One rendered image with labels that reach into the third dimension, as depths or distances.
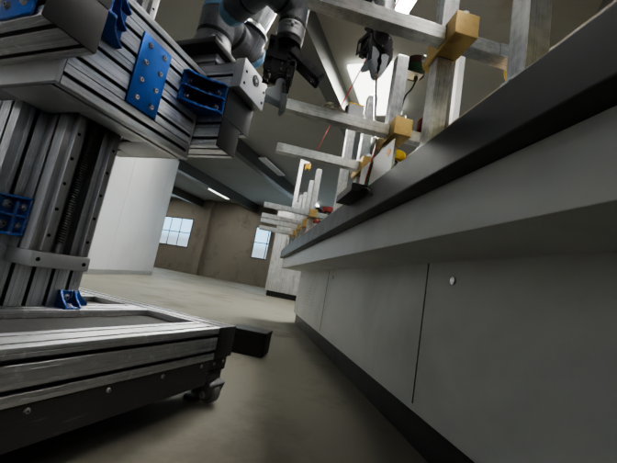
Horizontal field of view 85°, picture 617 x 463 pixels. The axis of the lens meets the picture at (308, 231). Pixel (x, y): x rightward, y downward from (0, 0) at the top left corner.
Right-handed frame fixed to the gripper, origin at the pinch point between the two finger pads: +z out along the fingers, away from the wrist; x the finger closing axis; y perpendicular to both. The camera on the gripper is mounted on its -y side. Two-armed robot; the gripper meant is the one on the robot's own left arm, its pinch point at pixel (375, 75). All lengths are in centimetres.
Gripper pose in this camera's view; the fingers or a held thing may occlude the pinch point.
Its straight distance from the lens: 106.9
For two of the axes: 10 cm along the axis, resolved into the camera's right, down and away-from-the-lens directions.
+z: -1.7, 9.7, -1.6
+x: -8.5, -2.3, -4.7
